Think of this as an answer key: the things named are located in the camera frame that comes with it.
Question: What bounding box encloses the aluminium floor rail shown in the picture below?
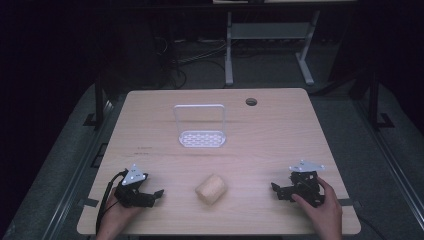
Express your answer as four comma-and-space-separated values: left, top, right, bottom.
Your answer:
41, 98, 116, 240
353, 98, 424, 231

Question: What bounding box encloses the white plastic rack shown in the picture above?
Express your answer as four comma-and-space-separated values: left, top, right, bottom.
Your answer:
173, 103, 228, 149

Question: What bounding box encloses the thin black cable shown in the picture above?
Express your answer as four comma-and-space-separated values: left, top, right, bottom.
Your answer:
357, 213, 388, 240

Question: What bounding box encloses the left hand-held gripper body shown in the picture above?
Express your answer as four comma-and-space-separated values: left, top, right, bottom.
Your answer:
114, 163, 157, 209

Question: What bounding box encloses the grey metal desk frame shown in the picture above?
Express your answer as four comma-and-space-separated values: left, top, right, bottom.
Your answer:
224, 9, 322, 87

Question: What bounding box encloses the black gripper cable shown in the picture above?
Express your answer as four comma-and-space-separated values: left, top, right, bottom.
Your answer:
95, 169, 129, 235

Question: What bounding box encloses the black metal post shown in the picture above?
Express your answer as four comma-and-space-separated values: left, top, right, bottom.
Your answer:
366, 71, 396, 132
83, 74, 108, 130

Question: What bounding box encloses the person's left hand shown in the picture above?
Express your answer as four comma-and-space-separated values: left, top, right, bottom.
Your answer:
96, 187, 145, 240

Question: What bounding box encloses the person's right hand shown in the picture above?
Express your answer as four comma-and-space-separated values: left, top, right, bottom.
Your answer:
291, 175, 344, 240

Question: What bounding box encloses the bundle of floor cables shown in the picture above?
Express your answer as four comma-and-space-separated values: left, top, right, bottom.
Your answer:
151, 34, 231, 90

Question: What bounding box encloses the beige bread roll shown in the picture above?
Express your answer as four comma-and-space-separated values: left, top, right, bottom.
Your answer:
194, 173, 229, 206

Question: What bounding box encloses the grey tape strip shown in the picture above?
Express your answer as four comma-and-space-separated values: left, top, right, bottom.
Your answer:
337, 198, 362, 209
77, 198, 100, 208

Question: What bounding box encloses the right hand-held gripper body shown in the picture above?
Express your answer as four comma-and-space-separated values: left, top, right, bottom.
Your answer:
284, 159, 326, 208

